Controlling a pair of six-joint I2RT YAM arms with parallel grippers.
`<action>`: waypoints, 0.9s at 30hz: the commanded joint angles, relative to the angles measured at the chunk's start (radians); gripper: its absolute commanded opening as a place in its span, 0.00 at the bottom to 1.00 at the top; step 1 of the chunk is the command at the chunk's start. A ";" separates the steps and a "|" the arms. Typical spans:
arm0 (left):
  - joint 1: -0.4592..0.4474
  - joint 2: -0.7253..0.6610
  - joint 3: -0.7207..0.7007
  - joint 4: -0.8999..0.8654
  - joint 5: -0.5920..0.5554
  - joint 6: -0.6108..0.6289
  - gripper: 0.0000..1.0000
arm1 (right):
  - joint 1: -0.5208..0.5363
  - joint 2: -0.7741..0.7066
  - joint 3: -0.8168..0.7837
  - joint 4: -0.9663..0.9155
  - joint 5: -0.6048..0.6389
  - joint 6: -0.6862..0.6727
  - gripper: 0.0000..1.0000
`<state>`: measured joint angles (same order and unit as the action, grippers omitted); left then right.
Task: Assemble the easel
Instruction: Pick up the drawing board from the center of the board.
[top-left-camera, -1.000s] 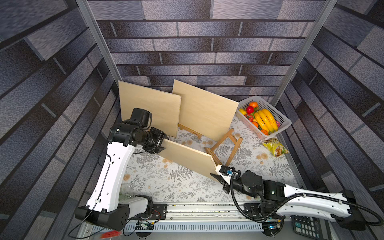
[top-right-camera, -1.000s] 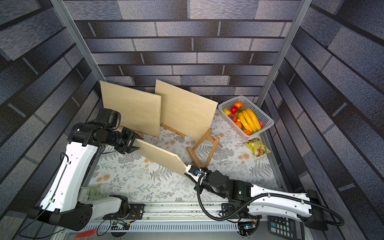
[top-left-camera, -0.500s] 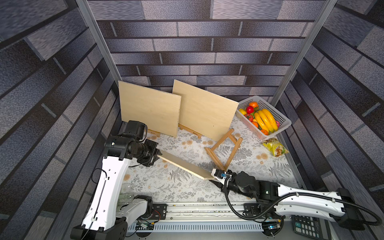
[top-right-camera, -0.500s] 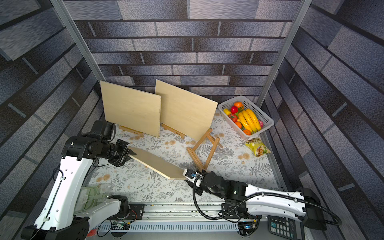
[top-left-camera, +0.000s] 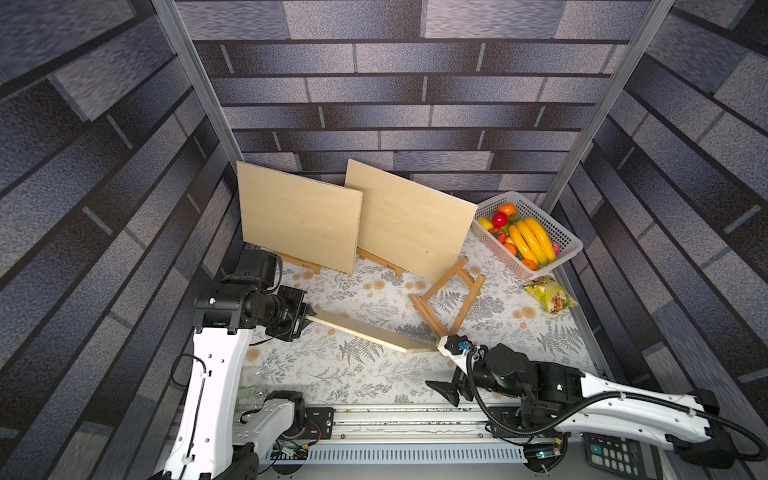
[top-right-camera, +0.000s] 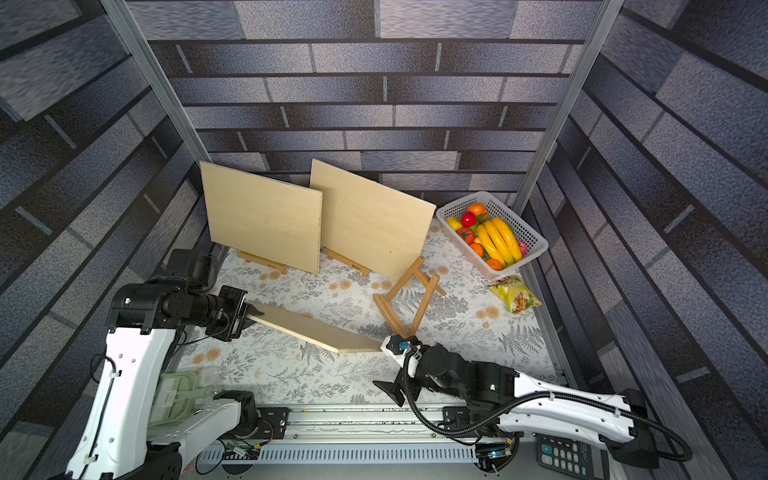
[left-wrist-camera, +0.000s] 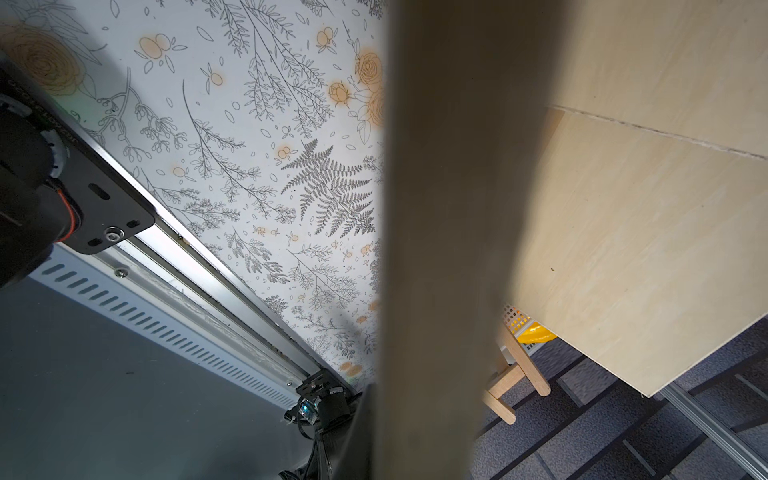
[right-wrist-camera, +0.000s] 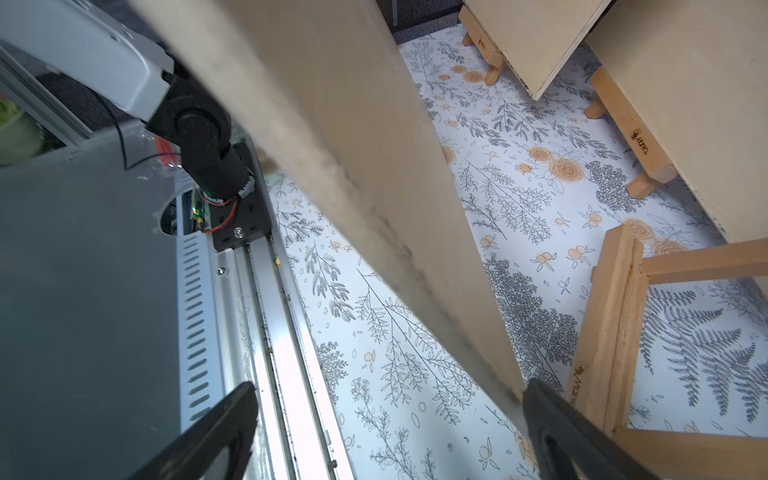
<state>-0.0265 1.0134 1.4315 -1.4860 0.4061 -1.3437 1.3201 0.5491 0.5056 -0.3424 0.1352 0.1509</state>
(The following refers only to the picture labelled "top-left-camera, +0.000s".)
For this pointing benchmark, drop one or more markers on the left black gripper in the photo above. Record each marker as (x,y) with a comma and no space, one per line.
(301,320)

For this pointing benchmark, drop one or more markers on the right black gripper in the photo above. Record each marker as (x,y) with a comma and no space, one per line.
(463,376)

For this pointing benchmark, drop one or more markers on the wooden easel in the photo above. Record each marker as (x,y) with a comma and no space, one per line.
(454,292)
(313,267)
(364,254)

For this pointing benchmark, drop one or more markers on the plywood board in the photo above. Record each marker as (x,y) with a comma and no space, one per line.
(380,336)
(414,227)
(304,218)

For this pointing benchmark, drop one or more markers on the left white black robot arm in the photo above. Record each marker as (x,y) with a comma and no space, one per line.
(208,444)

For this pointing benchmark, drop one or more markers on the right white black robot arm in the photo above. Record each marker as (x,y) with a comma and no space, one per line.
(526,399)

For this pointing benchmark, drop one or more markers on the floral table mat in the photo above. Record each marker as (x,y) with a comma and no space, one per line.
(332,367)

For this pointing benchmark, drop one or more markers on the green items plastic bag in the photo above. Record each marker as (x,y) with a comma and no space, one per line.
(251,397)

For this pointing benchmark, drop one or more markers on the green snack bag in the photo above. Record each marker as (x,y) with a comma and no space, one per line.
(552,297)

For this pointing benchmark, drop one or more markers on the orange fruit bottom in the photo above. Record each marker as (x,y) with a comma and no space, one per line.
(530,264)

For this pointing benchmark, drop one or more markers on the orange fruit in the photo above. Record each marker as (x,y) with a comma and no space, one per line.
(530,264)
(508,209)

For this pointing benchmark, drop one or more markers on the white plastic basket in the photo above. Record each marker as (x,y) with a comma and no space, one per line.
(569,244)

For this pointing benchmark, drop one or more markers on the yellow lemon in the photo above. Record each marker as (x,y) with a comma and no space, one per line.
(485,223)

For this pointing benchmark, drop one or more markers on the yellow banana bunch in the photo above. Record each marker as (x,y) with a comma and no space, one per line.
(531,241)

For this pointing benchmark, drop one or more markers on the red apple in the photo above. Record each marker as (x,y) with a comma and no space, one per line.
(500,220)

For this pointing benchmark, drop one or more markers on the black calculator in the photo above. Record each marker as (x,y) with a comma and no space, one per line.
(626,458)

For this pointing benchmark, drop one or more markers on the orange fruit top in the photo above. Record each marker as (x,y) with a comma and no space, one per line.
(508,209)

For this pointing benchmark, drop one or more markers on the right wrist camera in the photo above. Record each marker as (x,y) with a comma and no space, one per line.
(459,349)

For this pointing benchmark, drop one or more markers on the aluminium rail base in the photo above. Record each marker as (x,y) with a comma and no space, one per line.
(420,442)

